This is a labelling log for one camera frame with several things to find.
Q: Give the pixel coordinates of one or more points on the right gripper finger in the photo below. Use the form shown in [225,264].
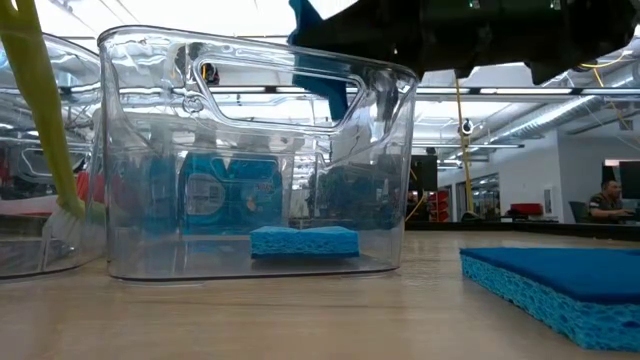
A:
[380,30]

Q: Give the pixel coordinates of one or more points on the blue dish soap bottle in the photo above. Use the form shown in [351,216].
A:
[200,220]
[260,210]

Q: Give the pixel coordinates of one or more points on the green dish brush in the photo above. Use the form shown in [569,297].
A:
[45,125]

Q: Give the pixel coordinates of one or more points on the black panel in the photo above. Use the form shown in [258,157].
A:
[424,172]

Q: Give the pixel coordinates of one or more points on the red box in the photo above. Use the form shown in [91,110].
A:
[526,209]

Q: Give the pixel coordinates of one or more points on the black computer monitor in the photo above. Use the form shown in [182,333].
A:
[631,180]

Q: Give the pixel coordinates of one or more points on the red storage rack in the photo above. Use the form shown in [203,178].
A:
[441,205]

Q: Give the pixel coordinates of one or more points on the dark office chair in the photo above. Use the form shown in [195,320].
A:
[579,212]

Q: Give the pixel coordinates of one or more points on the person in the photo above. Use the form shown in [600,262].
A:
[602,205]

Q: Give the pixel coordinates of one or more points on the clear plastic bin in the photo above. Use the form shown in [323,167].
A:
[20,240]
[130,150]

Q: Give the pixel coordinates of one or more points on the black overhead frame bar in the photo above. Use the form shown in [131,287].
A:
[525,91]

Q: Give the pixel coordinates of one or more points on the silver ventilation duct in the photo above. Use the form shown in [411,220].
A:
[545,117]

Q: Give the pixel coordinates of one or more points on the black table frame rail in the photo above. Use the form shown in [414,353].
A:
[525,229]

